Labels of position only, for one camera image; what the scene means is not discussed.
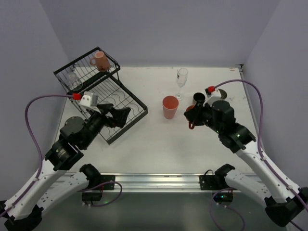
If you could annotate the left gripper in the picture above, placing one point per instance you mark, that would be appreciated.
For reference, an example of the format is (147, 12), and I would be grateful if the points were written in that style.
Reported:
(110, 113)

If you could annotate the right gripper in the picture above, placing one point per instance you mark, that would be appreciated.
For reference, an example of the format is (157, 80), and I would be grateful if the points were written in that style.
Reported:
(197, 113)

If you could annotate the orange ceramic cup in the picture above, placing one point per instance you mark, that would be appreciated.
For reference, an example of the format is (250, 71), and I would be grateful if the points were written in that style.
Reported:
(189, 113)

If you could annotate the pink plastic cup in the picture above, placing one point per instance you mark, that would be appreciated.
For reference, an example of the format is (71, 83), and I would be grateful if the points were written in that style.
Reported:
(170, 105)

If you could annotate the white and brown tumbler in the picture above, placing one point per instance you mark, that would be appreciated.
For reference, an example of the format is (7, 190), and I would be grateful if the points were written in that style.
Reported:
(223, 94)

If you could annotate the clear champagne flute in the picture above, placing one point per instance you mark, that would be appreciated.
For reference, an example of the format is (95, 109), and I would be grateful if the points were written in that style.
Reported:
(182, 75)

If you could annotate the pink ceramic mug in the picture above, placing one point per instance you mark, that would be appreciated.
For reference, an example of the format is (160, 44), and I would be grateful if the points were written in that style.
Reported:
(100, 61)

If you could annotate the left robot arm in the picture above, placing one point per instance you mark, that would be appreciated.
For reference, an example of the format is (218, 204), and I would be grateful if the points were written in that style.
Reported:
(24, 211)

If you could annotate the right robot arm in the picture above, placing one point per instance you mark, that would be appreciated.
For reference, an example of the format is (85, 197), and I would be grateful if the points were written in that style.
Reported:
(282, 198)

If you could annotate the clear glass on upper rack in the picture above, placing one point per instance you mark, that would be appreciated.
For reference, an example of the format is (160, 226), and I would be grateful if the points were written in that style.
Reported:
(75, 83)

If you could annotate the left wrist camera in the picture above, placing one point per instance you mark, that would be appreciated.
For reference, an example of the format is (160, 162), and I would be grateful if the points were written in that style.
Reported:
(89, 101)

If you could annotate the black wire dish rack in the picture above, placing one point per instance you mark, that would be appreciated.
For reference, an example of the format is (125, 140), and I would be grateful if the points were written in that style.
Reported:
(107, 86)

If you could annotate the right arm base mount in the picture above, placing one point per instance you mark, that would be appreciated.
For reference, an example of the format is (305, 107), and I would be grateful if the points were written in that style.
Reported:
(214, 181)

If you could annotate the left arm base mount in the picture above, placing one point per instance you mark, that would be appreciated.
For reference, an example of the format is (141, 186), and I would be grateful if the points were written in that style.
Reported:
(97, 183)

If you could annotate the aluminium mounting rail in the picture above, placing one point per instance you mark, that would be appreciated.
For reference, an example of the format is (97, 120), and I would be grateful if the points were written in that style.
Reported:
(186, 182)

